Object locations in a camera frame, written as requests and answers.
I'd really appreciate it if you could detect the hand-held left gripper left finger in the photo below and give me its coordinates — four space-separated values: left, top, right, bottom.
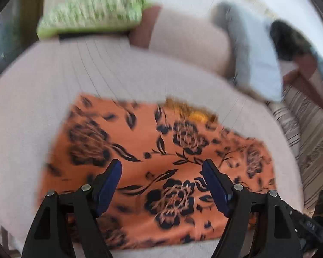
21 159 123 258

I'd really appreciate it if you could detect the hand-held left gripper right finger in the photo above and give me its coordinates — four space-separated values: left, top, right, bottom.
201 159 303 258

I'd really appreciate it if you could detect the orange floral shirt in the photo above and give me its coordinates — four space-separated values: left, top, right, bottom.
39 94 277 250

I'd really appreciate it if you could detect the striped beige blanket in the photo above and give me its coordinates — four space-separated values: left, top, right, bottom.
266 86 323 213

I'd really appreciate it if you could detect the light blue pillow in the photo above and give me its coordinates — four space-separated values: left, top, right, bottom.
211 2 283 103

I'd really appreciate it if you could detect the pink bolster cushion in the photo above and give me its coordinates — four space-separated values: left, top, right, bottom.
129 5 236 80

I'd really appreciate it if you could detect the dark furry garment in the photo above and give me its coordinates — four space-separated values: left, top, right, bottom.
269 20 317 62

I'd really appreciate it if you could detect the wooden door with patterned glass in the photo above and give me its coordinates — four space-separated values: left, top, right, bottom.
0 0 25 86

